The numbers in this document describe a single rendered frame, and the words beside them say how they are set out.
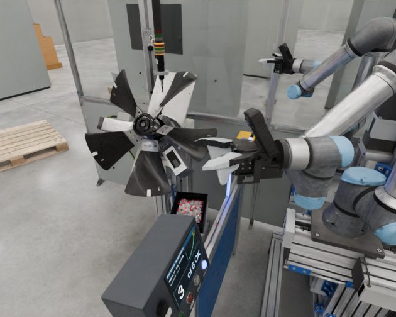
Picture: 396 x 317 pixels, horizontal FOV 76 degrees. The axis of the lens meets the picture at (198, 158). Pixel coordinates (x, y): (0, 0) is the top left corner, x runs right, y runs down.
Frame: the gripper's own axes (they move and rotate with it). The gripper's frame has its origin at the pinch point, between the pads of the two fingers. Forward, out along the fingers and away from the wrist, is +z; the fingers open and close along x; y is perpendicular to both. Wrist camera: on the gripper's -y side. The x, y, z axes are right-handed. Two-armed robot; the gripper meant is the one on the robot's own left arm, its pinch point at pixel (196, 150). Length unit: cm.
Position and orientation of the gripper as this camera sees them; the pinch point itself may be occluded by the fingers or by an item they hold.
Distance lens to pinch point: 55.5
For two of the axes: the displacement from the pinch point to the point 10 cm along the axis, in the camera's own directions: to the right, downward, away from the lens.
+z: -9.9, 0.6, -0.9
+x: -1.0, -4.0, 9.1
